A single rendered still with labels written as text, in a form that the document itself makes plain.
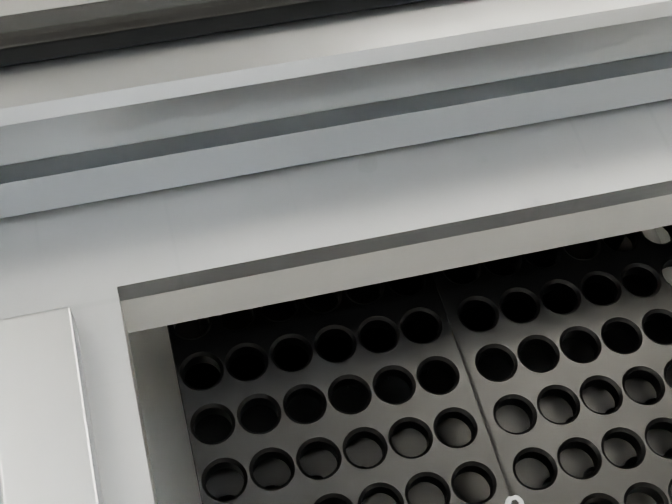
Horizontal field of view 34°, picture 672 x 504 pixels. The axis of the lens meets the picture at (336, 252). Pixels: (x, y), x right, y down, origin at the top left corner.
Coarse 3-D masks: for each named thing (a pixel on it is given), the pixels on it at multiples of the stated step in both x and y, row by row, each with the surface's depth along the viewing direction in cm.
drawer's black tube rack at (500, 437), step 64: (576, 256) 41; (640, 256) 37; (192, 320) 38; (256, 320) 35; (320, 320) 35; (384, 320) 36; (448, 320) 36; (512, 320) 36; (576, 320) 36; (640, 320) 36; (192, 384) 37; (256, 384) 34; (320, 384) 34; (384, 384) 38; (448, 384) 38; (512, 384) 34; (576, 384) 35; (640, 384) 38; (192, 448) 33; (256, 448) 33; (320, 448) 36; (384, 448) 33; (448, 448) 33; (512, 448) 33; (576, 448) 36; (640, 448) 34
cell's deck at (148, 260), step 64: (512, 128) 34; (576, 128) 34; (640, 128) 34; (192, 192) 32; (256, 192) 32; (320, 192) 32; (384, 192) 33; (448, 192) 33; (512, 192) 33; (576, 192) 33; (640, 192) 33; (0, 256) 31; (64, 256) 31; (128, 256) 31; (192, 256) 31; (256, 256) 31; (320, 256) 32; (384, 256) 33; (448, 256) 34; (512, 256) 35; (128, 320) 32; (128, 384) 29; (128, 448) 28
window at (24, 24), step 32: (0, 0) 27; (32, 0) 27; (64, 0) 28; (96, 0) 28; (128, 0) 28; (160, 0) 28; (192, 0) 29; (224, 0) 29; (256, 0) 29; (0, 32) 28; (32, 32) 28
